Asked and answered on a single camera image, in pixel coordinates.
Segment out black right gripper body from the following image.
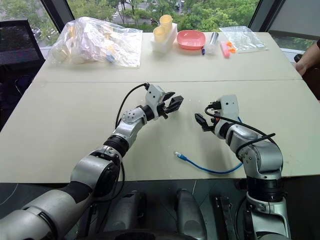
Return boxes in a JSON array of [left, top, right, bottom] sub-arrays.
[[207, 99, 223, 132]]

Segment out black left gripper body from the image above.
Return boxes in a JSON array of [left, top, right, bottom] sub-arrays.
[[157, 96, 173, 119]]

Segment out bystander bare hand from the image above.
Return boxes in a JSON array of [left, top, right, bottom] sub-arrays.
[[294, 60, 311, 76]]

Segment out white foam cup holder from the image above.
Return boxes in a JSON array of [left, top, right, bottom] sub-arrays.
[[150, 21, 179, 54]]

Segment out pink plastic stick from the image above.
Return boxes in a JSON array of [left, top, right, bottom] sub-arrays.
[[220, 41, 231, 59]]

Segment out pink plastic bowl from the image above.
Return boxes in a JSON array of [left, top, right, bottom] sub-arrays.
[[176, 29, 207, 51]]

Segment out pale yellow plastic cup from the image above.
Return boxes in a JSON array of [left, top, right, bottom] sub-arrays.
[[152, 26, 168, 43], [159, 14, 174, 32]]

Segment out clear tube with blue cap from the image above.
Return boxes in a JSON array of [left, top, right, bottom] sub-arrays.
[[201, 31, 220, 57]]

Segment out clear zip bag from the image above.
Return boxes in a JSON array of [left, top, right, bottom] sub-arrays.
[[219, 26, 270, 54]]

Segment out dark rounded robot leg shape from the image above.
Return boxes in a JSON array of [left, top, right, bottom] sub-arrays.
[[109, 191, 149, 234], [174, 188, 209, 240]]

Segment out large clear plastic bag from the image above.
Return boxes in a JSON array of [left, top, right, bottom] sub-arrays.
[[47, 16, 144, 69]]

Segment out bystander dark trousers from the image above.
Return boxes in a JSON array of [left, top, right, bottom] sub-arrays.
[[301, 65, 320, 101]]

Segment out black mesh office chair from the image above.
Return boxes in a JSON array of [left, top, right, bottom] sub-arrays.
[[0, 19, 47, 111]]

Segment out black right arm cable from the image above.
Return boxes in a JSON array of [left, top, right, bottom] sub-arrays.
[[204, 101, 277, 156]]

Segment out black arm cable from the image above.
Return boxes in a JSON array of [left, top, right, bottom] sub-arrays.
[[92, 82, 151, 203], [204, 101, 277, 156]]

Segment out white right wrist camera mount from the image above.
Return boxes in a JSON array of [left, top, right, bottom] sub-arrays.
[[219, 94, 240, 123]]

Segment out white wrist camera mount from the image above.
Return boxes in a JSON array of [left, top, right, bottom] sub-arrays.
[[145, 84, 168, 121], [219, 94, 240, 123]]

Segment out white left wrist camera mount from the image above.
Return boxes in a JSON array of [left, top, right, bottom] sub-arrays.
[[145, 84, 168, 121]]

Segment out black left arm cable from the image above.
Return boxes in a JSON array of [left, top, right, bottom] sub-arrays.
[[92, 82, 151, 203]]

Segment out blue Ethernet cable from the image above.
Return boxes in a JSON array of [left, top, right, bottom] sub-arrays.
[[174, 115, 245, 174]]

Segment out black flat strap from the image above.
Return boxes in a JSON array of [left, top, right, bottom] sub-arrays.
[[214, 196, 239, 240]]

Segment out dark window frame pillar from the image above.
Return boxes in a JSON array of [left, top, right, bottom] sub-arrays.
[[247, 0, 286, 33], [39, 0, 76, 34]]

